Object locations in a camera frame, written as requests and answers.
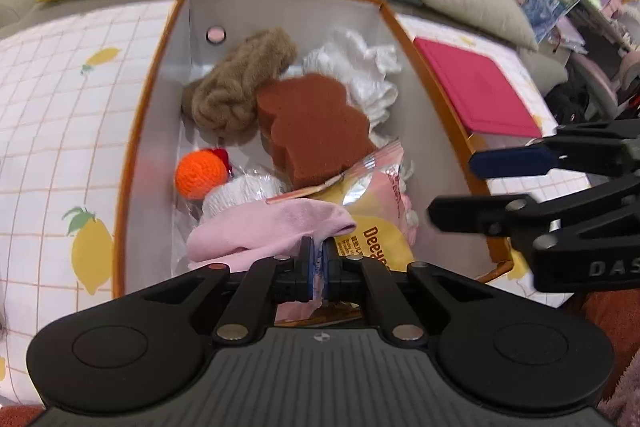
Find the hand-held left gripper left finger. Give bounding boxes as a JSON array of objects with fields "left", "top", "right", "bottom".
[{"left": 145, "top": 237, "right": 317, "bottom": 342}]

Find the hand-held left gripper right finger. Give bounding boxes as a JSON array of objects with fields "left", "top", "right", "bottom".
[{"left": 323, "top": 241, "right": 481, "bottom": 339}]

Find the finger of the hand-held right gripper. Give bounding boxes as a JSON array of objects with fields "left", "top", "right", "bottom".
[
  {"left": 426, "top": 179, "right": 640, "bottom": 254},
  {"left": 469, "top": 119, "right": 640, "bottom": 180}
]

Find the pink cloth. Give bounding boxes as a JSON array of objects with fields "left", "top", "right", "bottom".
[{"left": 187, "top": 199, "right": 358, "bottom": 323}]

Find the pink yellow snack packet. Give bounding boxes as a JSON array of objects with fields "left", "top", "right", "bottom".
[{"left": 267, "top": 142, "right": 416, "bottom": 273}]

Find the white yarn ball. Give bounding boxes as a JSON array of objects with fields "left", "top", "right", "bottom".
[{"left": 200, "top": 172, "right": 291, "bottom": 224}]

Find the brown sponge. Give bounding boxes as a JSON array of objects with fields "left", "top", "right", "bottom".
[{"left": 256, "top": 74, "right": 378, "bottom": 190}]

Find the orange crochet ball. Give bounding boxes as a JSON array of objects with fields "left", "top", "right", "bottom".
[{"left": 174, "top": 148, "right": 233, "bottom": 199}]

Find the brown knotted plush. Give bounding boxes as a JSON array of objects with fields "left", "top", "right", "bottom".
[{"left": 181, "top": 27, "right": 298, "bottom": 140}]

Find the orange-rimmed white storage box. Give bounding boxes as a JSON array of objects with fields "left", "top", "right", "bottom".
[{"left": 112, "top": 0, "right": 516, "bottom": 305}]

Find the rust red rug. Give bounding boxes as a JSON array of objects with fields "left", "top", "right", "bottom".
[{"left": 565, "top": 289, "right": 640, "bottom": 427}]

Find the black bag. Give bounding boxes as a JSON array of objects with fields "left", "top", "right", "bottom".
[{"left": 545, "top": 74, "right": 608, "bottom": 128}]

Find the lemon print checked blanket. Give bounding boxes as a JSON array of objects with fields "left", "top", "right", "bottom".
[{"left": 0, "top": 0, "right": 593, "bottom": 408}]

